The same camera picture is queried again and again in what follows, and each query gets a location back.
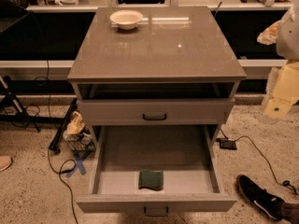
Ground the white paper bowl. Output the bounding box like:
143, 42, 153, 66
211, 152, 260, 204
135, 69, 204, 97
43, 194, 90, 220
110, 10, 143, 30

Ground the blue tape cross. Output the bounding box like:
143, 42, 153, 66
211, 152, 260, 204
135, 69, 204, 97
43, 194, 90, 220
65, 150, 91, 178

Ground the open grey bottom drawer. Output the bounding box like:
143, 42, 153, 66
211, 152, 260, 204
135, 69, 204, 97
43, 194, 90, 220
76, 125, 236, 217

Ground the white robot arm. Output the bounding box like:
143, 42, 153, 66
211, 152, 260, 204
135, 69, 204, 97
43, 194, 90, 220
257, 1, 299, 124

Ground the black floor cable left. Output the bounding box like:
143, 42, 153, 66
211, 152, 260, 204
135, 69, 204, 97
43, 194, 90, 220
46, 59, 79, 224

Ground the black tripod stand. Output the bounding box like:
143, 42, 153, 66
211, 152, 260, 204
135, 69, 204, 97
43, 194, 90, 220
0, 75, 40, 132

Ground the pink shoe tip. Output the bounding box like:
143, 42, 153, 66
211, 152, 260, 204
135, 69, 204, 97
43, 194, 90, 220
0, 156, 13, 172

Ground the black sneaker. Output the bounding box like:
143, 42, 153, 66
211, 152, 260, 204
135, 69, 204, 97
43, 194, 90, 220
236, 175, 284, 220

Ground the black floor cable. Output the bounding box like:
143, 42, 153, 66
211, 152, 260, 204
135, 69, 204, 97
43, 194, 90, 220
220, 128, 299, 196
46, 59, 79, 224

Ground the black floor cable right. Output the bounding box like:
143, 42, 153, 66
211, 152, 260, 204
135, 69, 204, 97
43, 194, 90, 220
220, 128, 299, 196

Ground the black power adapter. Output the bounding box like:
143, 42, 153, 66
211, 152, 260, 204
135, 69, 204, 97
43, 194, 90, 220
217, 138, 237, 150

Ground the closed grey middle drawer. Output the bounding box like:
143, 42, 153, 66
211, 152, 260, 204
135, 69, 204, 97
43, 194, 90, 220
78, 99, 235, 126

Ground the black folded stand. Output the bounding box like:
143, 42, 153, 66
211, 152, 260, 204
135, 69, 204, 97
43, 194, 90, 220
49, 98, 77, 153

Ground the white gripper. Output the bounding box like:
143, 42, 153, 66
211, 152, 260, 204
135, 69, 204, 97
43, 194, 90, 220
257, 21, 299, 124

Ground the grey drawer cabinet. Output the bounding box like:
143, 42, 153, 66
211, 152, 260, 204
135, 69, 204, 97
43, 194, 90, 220
68, 7, 246, 142

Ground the green yellow sponge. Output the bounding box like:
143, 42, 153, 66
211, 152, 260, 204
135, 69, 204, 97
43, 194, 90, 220
138, 169, 164, 190

